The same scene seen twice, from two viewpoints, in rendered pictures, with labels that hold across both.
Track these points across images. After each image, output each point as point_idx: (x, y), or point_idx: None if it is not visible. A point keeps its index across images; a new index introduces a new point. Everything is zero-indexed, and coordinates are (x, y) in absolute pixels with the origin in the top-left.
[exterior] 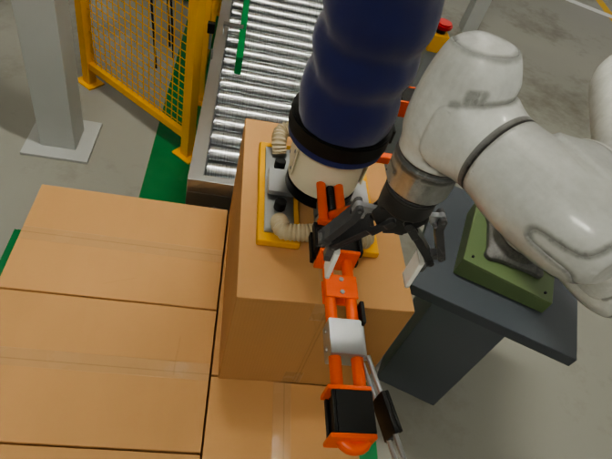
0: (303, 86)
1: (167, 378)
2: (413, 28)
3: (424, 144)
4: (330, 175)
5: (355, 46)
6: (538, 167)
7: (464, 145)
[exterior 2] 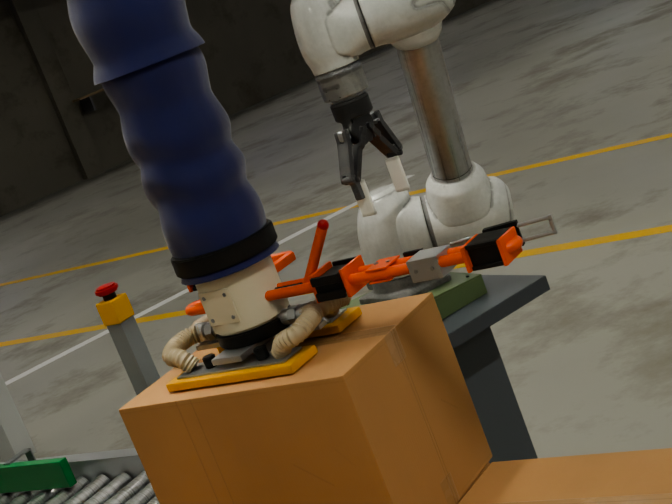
0: (186, 224)
1: None
2: (218, 105)
3: (337, 44)
4: (266, 278)
5: (203, 142)
6: None
7: (352, 18)
